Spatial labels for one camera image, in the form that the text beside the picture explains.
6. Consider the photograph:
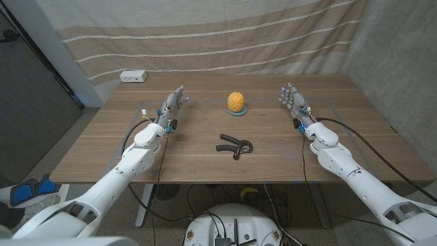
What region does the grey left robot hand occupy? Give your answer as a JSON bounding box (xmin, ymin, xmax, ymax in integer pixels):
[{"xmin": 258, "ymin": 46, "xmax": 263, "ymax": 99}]
[{"xmin": 153, "ymin": 85, "xmax": 191, "ymax": 133}]

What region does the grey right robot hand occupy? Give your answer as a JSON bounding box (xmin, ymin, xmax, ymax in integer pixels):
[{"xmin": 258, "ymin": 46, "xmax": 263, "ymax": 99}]
[{"xmin": 278, "ymin": 81, "xmax": 318, "ymax": 129}]

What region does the black hand grip exerciser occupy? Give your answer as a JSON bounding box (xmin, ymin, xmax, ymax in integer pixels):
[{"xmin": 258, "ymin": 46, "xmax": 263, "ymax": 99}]
[{"xmin": 215, "ymin": 133, "xmax": 254, "ymax": 161}]

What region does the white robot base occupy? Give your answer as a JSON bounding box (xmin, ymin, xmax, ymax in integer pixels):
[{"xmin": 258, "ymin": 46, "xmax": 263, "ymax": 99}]
[{"xmin": 183, "ymin": 204, "xmax": 283, "ymax": 246}]

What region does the white power strip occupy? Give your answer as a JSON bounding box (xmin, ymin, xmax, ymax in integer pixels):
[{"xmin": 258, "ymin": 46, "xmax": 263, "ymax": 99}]
[{"xmin": 119, "ymin": 70, "xmax": 148, "ymax": 83}]

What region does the teal round coaster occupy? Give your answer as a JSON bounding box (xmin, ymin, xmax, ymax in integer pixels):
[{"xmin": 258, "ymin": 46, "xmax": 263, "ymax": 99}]
[{"xmin": 227, "ymin": 105, "xmax": 248, "ymax": 117}]

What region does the orange textured ball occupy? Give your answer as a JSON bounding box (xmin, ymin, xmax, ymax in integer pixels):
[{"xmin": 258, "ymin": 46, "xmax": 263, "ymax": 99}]
[{"xmin": 227, "ymin": 92, "xmax": 246, "ymax": 113}]

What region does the beige striped curtain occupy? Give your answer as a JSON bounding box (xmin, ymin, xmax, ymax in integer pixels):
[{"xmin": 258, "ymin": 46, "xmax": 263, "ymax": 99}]
[{"xmin": 36, "ymin": 0, "xmax": 368, "ymax": 86}]

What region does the black floor fan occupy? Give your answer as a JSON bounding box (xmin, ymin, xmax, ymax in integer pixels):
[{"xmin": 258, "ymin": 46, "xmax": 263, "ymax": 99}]
[{"xmin": 153, "ymin": 184, "xmax": 181, "ymax": 201}]

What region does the yellow banana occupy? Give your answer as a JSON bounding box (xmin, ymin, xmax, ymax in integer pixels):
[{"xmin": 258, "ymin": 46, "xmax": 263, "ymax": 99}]
[{"xmin": 240, "ymin": 187, "xmax": 259, "ymax": 202}]

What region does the white table leg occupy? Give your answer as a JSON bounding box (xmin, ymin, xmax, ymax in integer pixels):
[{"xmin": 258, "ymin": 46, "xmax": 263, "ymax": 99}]
[{"xmin": 135, "ymin": 184, "xmax": 154, "ymax": 228}]

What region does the grey table leg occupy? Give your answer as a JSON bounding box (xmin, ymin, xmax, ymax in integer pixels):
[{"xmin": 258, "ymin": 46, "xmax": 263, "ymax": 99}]
[{"xmin": 309, "ymin": 182, "xmax": 331, "ymax": 229}]

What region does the dark grey door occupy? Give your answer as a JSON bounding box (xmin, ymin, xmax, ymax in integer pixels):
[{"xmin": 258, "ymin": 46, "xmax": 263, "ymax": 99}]
[{"xmin": 0, "ymin": 10, "xmax": 85, "ymax": 187}]

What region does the white sneaker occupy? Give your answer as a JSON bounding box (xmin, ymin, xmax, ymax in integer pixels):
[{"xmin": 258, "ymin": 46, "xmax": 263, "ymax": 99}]
[{"xmin": 20, "ymin": 194, "xmax": 61, "ymax": 219}]

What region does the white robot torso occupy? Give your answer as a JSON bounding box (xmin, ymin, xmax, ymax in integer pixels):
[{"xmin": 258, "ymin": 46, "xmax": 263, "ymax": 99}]
[{"xmin": 0, "ymin": 236, "xmax": 139, "ymax": 246}]

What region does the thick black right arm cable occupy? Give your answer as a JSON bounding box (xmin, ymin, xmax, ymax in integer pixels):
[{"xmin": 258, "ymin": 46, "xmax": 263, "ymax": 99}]
[{"xmin": 315, "ymin": 117, "xmax": 437, "ymax": 204}]

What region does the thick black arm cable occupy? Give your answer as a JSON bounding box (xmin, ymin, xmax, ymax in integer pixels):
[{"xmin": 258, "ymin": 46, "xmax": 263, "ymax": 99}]
[
  {"xmin": 121, "ymin": 118, "xmax": 194, "ymax": 223},
  {"xmin": 315, "ymin": 117, "xmax": 437, "ymax": 204}
]

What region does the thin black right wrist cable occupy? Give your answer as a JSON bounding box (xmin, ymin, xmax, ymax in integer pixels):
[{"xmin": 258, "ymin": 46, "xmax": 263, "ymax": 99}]
[{"xmin": 300, "ymin": 131, "xmax": 310, "ymax": 185}]

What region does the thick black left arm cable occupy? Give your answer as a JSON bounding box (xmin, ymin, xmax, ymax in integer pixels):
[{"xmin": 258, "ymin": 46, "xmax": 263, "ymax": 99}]
[{"xmin": 121, "ymin": 118, "xmax": 194, "ymax": 223}]

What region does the white door frame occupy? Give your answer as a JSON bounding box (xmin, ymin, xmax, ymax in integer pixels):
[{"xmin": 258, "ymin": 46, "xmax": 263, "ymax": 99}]
[{"xmin": 3, "ymin": 0, "xmax": 103, "ymax": 109}]

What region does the black door handle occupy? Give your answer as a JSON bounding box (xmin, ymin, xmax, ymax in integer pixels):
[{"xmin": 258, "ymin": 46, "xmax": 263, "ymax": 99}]
[{"xmin": 0, "ymin": 29, "xmax": 20, "ymax": 44}]

